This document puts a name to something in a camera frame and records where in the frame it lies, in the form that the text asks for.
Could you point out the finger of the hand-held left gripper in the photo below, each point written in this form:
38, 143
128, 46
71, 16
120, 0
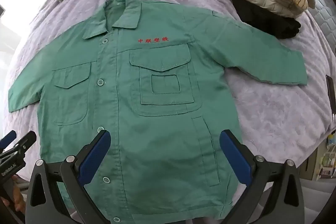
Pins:
25, 142
5, 140

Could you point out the dark flat device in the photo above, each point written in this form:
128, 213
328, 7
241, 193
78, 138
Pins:
330, 88

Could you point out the purple plush blanket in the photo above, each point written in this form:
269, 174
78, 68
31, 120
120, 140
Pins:
265, 119

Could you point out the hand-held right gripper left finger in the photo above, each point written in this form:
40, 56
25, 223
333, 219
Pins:
95, 153

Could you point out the black garment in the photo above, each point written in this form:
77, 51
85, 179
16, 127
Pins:
270, 20

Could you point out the person's left hand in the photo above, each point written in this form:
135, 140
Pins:
16, 200

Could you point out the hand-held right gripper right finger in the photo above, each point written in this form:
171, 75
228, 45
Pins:
234, 154

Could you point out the cluttered shelf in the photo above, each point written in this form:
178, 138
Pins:
328, 158

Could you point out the green work jacket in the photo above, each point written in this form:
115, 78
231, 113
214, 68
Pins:
147, 98

